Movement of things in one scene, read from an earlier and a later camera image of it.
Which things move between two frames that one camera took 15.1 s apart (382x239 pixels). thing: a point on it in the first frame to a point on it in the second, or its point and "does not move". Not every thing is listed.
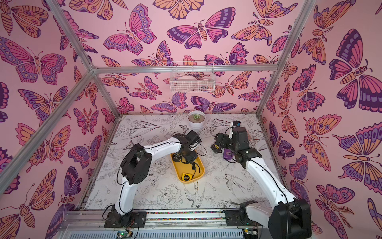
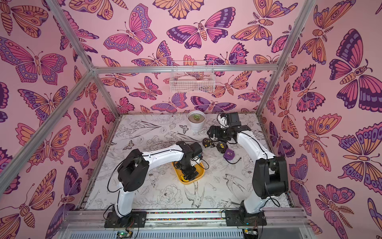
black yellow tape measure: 216,148 to 207,142
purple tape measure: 228,154 does not move
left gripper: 193,158 to 189,174
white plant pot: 196,119 does not move
